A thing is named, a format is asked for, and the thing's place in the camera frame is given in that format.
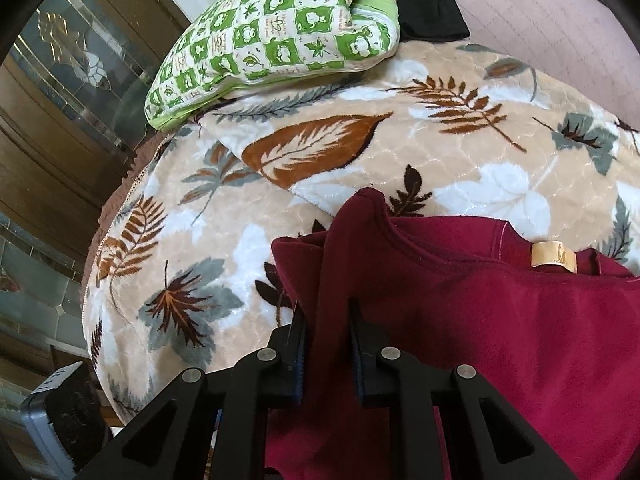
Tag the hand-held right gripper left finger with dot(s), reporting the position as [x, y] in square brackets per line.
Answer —
[300, 360]

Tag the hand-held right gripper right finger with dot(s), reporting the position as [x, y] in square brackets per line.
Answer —
[357, 360]

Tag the dark red fleece garment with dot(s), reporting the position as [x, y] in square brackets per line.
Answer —
[500, 335]

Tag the leaf print blanket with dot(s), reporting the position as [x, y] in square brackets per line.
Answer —
[400, 135]

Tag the wooden door with glass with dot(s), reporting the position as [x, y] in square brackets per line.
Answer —
[65, 110]

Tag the green checkered pillow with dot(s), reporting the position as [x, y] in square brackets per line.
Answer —
[260, 35]

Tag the black cloth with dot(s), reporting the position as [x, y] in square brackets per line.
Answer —
[430, 10]

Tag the pink bed sheet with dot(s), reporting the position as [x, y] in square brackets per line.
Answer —
[550, 20]

